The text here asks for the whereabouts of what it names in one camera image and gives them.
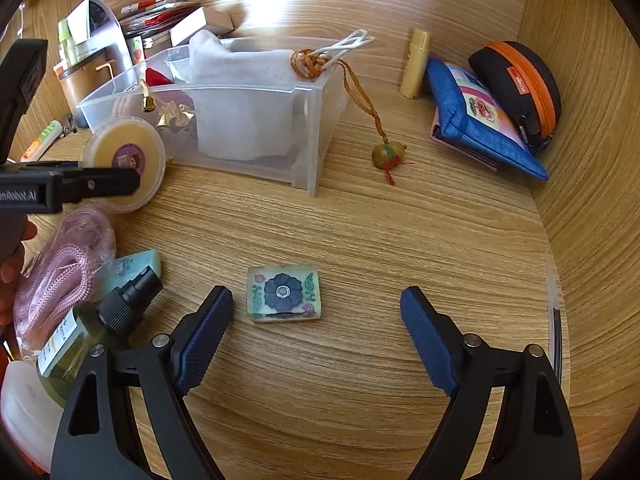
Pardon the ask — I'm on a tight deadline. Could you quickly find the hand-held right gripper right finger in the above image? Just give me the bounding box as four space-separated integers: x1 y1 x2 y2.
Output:
400 286 583 480

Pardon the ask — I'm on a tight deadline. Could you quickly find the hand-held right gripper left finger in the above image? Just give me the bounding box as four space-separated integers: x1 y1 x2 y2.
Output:
50 285 235 480

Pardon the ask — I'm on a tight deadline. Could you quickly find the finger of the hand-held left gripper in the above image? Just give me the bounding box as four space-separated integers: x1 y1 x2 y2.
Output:
59 166 142 207

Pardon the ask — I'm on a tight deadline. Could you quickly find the cream round jar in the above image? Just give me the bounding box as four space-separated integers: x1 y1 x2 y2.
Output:
81 115 167 215

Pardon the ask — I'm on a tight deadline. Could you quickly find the light blue small box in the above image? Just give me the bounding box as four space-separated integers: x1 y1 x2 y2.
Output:
100 250 163 301

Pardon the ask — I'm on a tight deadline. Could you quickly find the floral square tile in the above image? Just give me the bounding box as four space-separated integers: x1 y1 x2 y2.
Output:
246 262 322 324

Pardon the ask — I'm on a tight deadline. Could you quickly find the pink cord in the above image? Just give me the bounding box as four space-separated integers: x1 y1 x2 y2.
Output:
12 207 118 351

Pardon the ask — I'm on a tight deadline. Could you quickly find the gold bow bell ornament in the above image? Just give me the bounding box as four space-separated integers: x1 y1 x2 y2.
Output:
139 80 197 137

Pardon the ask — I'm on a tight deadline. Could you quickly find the green glass spray bottle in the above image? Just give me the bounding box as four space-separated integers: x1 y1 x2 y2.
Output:
36 266 165 408

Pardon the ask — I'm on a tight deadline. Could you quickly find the white cloth drawstring bag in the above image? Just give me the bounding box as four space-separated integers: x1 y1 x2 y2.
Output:
187 29 376 161

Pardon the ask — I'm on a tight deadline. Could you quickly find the orange cord gourd charm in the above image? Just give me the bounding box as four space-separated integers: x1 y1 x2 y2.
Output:
290 49 408 186

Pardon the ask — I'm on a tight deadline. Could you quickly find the white jar lid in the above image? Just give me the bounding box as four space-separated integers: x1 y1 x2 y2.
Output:
0 360 66 471

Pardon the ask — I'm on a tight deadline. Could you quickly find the clear plastic bin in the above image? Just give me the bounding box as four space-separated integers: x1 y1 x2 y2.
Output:
75 36 351 197

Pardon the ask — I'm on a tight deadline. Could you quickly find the wooden desktop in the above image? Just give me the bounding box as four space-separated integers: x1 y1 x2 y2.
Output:
15 10 566 480

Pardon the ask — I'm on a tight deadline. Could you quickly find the person's left hand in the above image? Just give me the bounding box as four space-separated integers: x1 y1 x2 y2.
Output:
0 220 39 328

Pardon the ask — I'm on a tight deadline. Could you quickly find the green orange tube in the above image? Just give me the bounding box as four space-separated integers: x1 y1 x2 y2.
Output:
22 120 63 161

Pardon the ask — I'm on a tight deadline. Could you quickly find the brown ceramic mug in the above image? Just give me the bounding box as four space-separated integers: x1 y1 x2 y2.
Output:
59 50 126 116

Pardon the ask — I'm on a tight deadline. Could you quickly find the grey desk organiser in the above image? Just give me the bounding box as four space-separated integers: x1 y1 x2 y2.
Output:
65 0 136 68

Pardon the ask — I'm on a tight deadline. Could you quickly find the stack of books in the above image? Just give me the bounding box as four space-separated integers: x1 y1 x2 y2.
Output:
120 0 201 51

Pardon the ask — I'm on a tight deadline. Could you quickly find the red white pen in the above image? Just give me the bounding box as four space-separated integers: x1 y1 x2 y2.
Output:
122 0 168 15

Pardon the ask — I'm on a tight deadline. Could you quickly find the small white box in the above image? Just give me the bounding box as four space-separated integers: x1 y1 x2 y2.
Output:
170 7 235 47

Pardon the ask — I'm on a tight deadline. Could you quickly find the pink wallet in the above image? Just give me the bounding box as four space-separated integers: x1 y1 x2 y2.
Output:
431 120 501 172

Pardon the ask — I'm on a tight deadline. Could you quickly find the blue patchwork pouch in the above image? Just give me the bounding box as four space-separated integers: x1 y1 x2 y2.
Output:
430 57 550 181

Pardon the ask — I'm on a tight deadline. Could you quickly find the yellow bottle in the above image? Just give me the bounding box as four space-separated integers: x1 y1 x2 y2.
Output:
400 27 432 98

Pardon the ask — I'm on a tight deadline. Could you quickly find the black orange zip case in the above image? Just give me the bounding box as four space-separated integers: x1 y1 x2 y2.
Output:
468 41 562 153

